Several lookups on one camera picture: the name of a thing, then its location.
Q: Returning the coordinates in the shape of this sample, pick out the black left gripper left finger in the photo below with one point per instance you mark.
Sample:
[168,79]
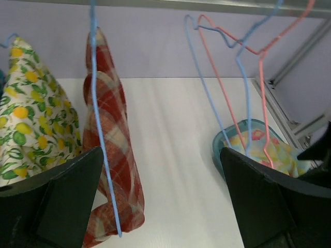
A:
[51,209]

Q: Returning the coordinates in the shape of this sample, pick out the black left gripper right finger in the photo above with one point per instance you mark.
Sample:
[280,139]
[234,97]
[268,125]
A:
[273,209]

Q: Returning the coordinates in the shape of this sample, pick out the pastel floral skirt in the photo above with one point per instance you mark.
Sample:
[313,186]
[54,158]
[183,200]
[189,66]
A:
[281,155]

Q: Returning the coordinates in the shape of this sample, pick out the red plaid skirt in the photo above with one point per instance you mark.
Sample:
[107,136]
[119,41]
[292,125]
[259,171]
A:
[123,169]

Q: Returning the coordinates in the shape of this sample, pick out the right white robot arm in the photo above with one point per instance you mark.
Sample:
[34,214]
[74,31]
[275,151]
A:
[320,151]

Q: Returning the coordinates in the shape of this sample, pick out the lemon print skirt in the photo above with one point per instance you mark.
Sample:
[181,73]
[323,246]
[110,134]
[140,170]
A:
[39,125]

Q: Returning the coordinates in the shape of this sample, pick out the blue floral skirt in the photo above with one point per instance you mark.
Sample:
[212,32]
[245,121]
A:
[2,79]

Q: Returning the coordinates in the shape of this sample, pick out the teal plastic basin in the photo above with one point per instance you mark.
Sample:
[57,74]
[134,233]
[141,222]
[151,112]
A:
[219,139]

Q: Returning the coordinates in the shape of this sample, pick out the right aluminium frame post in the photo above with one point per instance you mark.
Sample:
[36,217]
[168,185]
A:
[298,95]

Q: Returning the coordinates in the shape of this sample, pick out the aluminium hanging rail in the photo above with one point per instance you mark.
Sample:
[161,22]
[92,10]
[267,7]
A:
[320,9]

